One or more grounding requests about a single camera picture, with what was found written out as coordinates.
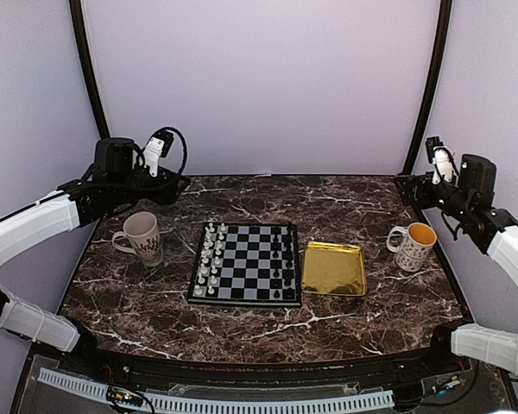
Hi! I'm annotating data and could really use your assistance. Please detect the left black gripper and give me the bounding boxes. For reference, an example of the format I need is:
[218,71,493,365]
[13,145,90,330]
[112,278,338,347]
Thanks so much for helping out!
[110,162,190,206]

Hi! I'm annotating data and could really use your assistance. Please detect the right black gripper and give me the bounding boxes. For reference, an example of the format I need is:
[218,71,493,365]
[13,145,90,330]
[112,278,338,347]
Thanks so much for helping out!
[395,171,473,222]

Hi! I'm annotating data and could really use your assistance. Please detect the black white chess board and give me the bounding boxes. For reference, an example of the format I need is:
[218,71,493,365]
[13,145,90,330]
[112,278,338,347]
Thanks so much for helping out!
[186,222,302,308]

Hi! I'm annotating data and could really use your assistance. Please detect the gold metal tray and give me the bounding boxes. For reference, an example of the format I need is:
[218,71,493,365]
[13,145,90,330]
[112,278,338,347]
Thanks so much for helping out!
[301,241,367,297]

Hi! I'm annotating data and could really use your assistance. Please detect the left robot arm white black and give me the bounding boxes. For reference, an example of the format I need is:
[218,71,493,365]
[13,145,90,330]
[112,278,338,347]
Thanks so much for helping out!
[0,127,189,376]

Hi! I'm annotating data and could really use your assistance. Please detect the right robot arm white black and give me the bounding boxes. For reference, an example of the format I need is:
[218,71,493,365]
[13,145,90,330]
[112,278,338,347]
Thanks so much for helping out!
[395,154,518,377]

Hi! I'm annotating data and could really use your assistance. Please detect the tall cactus print mug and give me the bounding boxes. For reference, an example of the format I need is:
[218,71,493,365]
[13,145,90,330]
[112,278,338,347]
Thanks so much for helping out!
[111,211,164,267]

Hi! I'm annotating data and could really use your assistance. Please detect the yellow inside cactus mug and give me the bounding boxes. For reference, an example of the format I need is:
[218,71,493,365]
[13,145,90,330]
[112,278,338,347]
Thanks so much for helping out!
[386,223,437,272]

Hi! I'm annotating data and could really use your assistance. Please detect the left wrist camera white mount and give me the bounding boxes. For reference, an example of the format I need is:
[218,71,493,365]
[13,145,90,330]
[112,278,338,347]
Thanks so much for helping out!
[143,129,174,177]

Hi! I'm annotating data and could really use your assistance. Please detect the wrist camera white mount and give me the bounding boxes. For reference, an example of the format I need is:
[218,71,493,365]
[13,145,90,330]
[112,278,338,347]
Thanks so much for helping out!
[426,136,457,185]
[143,129,174,177]

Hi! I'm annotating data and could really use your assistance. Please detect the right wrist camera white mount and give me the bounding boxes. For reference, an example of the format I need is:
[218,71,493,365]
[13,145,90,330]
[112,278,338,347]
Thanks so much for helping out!
[426,136,457,185]

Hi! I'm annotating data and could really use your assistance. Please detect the right black frame post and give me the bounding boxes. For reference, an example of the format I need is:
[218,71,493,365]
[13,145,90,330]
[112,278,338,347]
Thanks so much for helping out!
[401,0,452,175]

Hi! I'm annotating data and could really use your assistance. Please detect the black frame post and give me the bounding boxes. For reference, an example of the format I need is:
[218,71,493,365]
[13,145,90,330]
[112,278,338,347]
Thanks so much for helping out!
[401,0,452,175]
[68,0,111,139]

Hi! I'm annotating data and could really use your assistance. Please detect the black front rail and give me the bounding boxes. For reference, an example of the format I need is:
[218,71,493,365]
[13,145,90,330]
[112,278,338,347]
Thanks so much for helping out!
[98,351,433,387]

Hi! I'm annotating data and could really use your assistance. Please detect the left black frame post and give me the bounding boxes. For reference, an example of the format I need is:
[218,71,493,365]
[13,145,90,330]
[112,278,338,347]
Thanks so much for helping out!
[68,0,111,139]

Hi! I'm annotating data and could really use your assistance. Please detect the white slotted cable duct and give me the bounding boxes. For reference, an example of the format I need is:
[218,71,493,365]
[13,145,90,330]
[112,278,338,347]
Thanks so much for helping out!
[37,367,395,413]

